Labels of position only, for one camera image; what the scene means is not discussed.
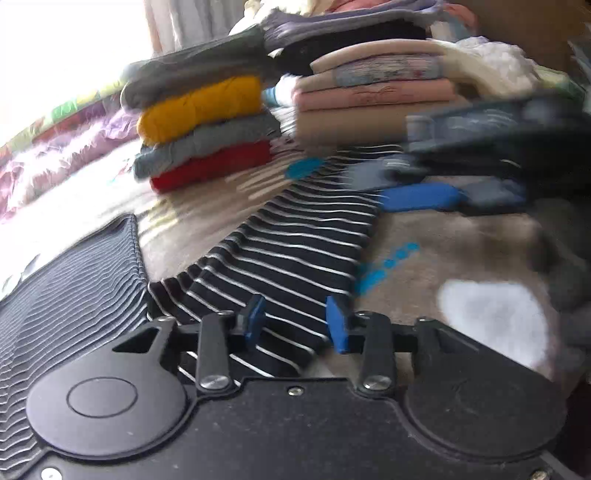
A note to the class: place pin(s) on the grey pink curtain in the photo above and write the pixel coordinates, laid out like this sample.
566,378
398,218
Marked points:
176,24

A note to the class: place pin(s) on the Mickey Mouse bed blanket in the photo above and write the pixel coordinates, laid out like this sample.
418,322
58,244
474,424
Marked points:
471,272

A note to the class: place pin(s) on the purple crumpled quilt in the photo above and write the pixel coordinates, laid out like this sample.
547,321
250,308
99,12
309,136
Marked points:
34,172

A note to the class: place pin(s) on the red folded garment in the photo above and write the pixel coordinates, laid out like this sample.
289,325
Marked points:
222,163

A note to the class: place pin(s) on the white puffy quilt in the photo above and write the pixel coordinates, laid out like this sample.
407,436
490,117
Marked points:
507,60

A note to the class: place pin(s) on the dark folded garment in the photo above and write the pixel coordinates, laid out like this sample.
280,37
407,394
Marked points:
301,40

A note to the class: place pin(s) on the black white striped garment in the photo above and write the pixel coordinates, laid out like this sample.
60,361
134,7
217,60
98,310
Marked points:
302,247

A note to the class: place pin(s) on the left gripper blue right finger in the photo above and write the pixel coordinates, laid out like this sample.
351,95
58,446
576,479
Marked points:
337,316

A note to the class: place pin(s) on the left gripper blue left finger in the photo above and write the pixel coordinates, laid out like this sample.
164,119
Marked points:
251,320

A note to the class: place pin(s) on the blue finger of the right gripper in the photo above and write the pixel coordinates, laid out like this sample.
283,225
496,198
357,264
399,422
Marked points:
420,197
383,173

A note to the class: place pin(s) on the yellow folded garment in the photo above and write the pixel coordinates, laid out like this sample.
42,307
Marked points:
175,117

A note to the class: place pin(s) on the blue grey folded garment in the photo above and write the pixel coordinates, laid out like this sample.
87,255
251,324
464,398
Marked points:
203,141

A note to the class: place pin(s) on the pink beige folded clothes stack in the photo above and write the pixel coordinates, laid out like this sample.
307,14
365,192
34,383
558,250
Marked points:
362,94

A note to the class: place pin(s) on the colourful alphabet foam mat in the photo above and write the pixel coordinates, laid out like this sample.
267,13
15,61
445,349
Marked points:
65,118

